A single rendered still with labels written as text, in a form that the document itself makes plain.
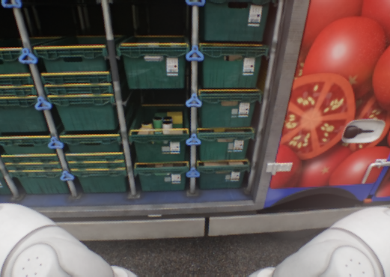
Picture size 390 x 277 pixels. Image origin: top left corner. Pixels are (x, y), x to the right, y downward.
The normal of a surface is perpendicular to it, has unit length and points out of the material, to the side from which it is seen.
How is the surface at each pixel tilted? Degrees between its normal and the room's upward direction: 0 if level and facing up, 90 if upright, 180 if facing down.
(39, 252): 27
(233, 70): 91
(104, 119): 96
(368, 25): 90
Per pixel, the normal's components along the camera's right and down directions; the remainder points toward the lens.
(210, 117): 0.07, 0.61
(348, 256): 0.02, -0.55
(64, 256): 0.78, -0.61
